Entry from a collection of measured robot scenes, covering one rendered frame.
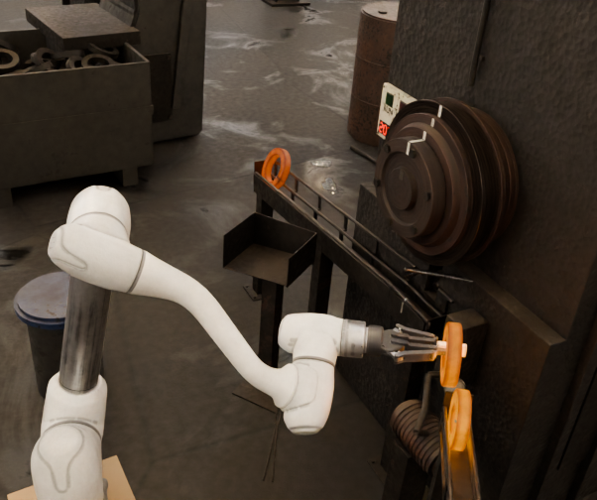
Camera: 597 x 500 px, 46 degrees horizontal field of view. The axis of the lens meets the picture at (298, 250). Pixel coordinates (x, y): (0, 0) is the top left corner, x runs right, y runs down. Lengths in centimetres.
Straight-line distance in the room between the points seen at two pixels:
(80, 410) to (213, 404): 98
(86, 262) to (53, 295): 122
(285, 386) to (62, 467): 57
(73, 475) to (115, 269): 56
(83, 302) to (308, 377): 56
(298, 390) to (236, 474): 103
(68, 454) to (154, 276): 52
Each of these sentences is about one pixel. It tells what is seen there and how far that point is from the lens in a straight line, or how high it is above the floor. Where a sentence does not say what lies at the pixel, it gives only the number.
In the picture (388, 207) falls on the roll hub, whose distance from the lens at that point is 206.
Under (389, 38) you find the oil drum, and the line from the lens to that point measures 480.
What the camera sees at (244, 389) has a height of 1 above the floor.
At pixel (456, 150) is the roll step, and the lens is 187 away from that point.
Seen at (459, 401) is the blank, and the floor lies 78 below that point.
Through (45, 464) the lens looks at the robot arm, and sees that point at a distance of 183.
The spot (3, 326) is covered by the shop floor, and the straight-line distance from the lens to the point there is 332.
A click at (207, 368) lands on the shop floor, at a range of 298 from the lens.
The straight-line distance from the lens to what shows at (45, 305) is 266.
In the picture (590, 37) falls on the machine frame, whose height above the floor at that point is 160.
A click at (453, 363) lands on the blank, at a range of 167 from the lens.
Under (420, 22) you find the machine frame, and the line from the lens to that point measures 226.
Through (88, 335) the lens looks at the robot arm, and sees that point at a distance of 181.
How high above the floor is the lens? 198
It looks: 32 degrees down
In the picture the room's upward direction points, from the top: 5 degrees clockwise
